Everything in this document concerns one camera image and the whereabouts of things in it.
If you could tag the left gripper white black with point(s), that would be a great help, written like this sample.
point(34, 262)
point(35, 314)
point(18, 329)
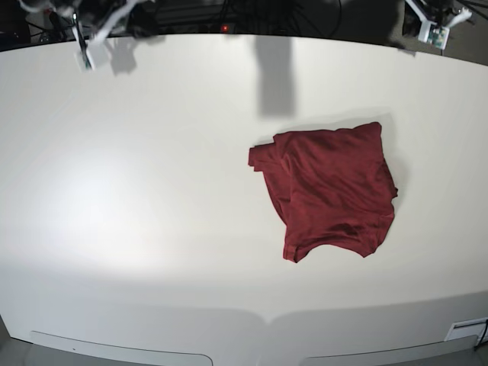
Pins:
point(443, 13)

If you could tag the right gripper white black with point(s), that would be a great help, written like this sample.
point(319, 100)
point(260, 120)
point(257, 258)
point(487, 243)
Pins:
point(95, 21)

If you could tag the dark red long-sleeve T-shirt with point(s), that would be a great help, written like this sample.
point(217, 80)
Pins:
point(329, 187)

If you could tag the white label plate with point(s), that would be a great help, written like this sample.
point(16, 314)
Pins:
point(474, 327)

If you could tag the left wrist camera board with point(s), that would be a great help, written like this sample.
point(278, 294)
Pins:
point(434, 34)

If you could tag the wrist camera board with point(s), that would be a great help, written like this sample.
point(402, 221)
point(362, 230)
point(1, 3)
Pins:
point(93, 58)
point(434, 34)

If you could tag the black power strip red switch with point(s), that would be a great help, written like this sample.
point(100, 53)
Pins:
point(198, 28)

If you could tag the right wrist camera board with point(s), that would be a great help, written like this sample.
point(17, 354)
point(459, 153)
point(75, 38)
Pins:
point(93, 58)

